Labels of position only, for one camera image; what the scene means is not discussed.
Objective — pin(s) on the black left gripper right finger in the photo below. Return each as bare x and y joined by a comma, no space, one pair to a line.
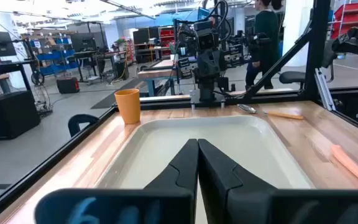
228,199

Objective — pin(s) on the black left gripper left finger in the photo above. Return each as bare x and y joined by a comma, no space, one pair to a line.
172,205

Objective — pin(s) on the orange plastic cup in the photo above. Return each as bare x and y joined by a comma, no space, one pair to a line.
128,107

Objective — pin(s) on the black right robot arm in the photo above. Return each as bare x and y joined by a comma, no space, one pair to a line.
207,88

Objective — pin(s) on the cream plastic tray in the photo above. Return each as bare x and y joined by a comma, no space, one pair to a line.
244,149

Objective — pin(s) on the red shelf unit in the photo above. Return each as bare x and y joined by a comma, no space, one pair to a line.
166,37

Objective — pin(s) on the person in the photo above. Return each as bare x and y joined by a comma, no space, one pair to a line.
267,34

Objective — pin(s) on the black office chair seat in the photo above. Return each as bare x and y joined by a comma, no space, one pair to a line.
292,77

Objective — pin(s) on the black floor mat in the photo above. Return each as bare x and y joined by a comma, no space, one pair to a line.
117,96

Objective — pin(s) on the dark chair back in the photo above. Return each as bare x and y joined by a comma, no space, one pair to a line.
73,123

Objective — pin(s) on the black and red box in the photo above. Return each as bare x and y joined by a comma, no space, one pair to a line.
67,85

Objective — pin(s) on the red storage bins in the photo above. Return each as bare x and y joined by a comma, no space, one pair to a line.
351,12

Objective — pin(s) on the blue storage shelf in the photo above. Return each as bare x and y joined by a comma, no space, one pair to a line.
54,57

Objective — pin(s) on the large black box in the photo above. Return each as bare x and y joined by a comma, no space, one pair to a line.
9,115

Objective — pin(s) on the dark desk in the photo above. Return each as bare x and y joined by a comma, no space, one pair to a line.
8,67

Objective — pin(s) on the black rig frame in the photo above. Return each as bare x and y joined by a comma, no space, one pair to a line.
318,46

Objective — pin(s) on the aluminium angle bracket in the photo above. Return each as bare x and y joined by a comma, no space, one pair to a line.
325,90

